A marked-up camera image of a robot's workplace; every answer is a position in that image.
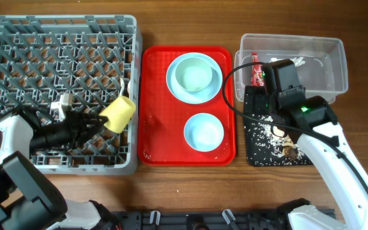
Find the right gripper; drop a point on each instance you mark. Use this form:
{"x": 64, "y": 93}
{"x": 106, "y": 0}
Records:
{"x": 259, "y": 95}

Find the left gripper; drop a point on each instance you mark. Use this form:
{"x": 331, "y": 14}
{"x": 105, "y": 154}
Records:
{"x": 78, "y": 125}

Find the red snack wrapper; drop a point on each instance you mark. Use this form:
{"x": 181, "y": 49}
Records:
{"x": 257, "y": 73}

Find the yellow plastic cup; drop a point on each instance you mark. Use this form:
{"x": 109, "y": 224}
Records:
{"x": 119, "y": 113}

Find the white napkin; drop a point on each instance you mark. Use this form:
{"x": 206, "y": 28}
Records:
{"x": 298, "y": 61}

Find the food scraps and rice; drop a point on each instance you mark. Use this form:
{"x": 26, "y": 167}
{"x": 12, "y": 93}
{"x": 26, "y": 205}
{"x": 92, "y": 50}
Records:
{"x": 267, "y": 145}

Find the white plastic spoon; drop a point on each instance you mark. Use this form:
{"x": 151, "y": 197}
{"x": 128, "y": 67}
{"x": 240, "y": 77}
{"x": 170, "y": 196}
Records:
{"x": 122, "y": 86}

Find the light blue food bowl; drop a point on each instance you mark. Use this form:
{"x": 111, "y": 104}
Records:
{"x": 203, "y": 132}

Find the light blue plate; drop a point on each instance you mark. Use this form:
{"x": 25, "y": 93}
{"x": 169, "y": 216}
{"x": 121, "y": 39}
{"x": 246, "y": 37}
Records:
{"x": 199, "y": 97}

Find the light green small bowl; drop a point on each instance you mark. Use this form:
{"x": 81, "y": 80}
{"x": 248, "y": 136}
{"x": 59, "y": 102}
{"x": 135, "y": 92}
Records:
{"x": 193, "y": 74}

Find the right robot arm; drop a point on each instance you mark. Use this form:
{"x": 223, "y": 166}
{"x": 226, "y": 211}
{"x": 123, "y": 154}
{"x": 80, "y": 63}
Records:
{"x": 314, "y": 127}

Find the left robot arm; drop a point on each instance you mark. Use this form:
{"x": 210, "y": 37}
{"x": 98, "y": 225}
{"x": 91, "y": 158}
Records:
{"x": 28, "y": 200}

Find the grey plastic dishwasher rack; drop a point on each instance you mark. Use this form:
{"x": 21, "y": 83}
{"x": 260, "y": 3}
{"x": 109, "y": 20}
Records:
{"x": 44, "y": 56}

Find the black plastic tray bin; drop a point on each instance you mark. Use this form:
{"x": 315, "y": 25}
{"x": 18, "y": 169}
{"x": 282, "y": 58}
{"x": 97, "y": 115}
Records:
{"x": 247, "y": 106}

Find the clear plastic bin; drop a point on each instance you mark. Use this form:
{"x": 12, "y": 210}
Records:
{"x": 325, "y": 72}

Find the red plastic tray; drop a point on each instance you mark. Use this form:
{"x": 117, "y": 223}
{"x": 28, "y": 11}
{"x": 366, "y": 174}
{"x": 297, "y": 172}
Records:
{"x": 162, "y": 116}

